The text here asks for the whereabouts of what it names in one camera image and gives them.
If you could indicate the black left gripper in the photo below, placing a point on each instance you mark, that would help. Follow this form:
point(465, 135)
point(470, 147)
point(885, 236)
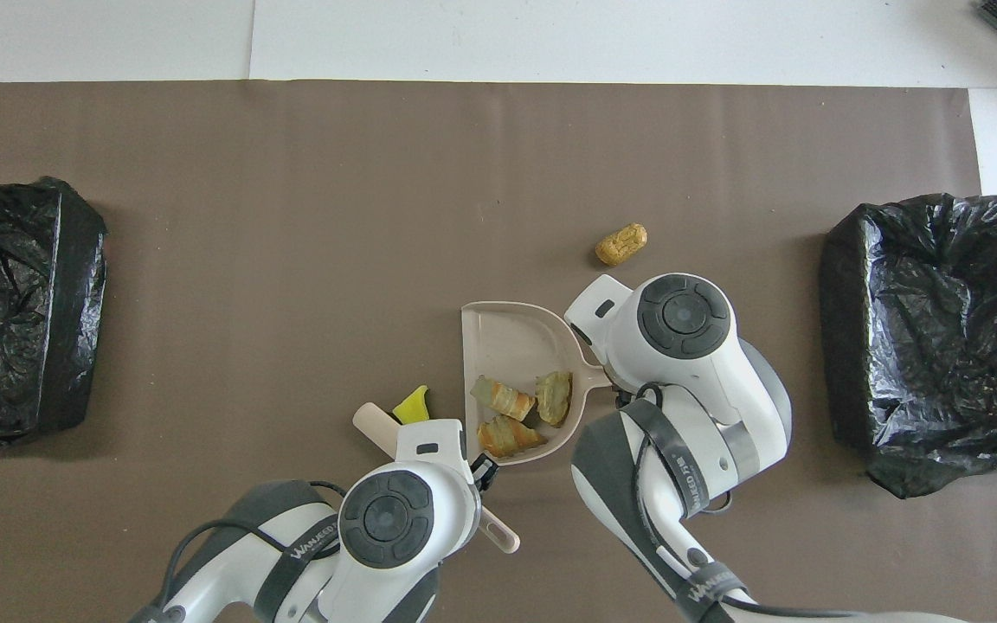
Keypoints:
point(485, 472)

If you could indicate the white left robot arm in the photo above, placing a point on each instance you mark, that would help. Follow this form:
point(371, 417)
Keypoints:
point(451, 506)

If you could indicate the pink plastic dustpan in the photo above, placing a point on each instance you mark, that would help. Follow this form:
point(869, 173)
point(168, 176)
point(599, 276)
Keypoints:
point(511, 342)

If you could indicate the brown sponge chunk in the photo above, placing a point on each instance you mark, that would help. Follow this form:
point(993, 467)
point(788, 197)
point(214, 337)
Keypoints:
point(621, 245)

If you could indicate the pale yellowish foam chunk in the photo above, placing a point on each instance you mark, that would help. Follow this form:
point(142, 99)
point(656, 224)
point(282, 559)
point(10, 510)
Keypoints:
point(503, 400)
point(509, 437)
point(554, 398)

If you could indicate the brown table mat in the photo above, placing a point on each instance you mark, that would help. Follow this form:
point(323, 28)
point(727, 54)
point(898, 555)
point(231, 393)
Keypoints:
point(204, 216)

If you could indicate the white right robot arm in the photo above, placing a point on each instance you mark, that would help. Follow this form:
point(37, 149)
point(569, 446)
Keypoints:
point(723, 389)

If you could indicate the crumpled open black bag bin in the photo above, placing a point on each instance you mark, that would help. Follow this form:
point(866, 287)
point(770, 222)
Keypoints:
point(897, 346)

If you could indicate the flat taut black bag bin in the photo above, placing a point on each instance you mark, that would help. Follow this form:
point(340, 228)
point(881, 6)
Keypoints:
point(14, 303)

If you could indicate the yellow sponge piece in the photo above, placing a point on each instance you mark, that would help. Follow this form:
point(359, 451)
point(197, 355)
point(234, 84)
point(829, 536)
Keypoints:
point(412, 407)

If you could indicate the beige brush black bristles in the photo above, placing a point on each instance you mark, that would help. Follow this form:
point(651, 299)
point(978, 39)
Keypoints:
point(375, 426)

